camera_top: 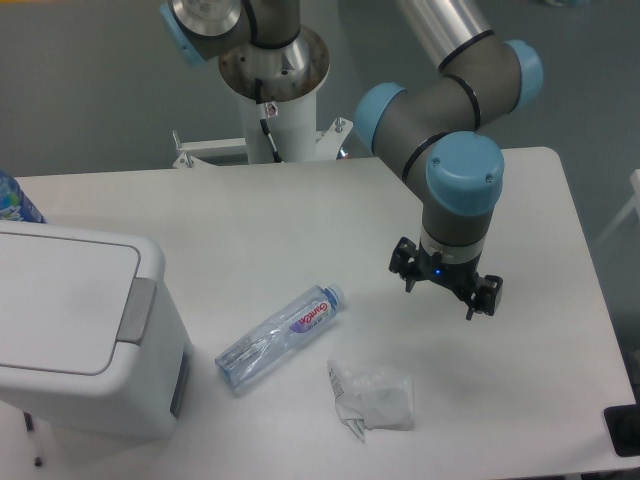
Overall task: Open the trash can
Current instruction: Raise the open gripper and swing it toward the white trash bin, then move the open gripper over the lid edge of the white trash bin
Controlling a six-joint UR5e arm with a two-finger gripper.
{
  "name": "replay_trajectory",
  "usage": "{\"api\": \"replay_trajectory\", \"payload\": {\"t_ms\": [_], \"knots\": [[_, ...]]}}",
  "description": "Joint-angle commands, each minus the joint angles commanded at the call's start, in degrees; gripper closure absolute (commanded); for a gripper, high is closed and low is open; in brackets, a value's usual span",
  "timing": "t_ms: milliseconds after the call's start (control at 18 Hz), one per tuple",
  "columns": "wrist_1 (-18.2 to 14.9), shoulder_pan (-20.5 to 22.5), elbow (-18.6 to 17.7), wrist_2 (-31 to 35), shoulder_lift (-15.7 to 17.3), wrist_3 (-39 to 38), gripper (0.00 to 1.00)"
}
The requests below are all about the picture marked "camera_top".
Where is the black device at table edge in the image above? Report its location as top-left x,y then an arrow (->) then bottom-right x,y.
604,404 -> 639,457

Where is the crumpled clear plastic wrapper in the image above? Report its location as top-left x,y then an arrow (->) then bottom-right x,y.
326,359 -> 415,444

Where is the white chair frame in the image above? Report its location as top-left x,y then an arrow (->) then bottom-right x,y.
593,169 -> 639,248

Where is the clear plastic water bottle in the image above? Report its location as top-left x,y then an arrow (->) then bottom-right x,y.
215,284 -> 345,394

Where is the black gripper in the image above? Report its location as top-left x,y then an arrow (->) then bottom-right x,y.
389,237 -> 503,321

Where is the white plastic trash can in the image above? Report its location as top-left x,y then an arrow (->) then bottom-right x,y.
1,221 -> 193,437

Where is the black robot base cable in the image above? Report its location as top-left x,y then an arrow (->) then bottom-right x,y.
253,77 -> 285,164

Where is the blue labelled bottle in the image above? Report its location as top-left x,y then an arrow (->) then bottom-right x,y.
1,171 -> 47,223

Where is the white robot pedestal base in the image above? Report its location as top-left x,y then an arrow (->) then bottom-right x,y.
172,90 -> 353,169

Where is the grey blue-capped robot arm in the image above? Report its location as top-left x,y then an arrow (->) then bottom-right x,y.
160,1 -> 543,315

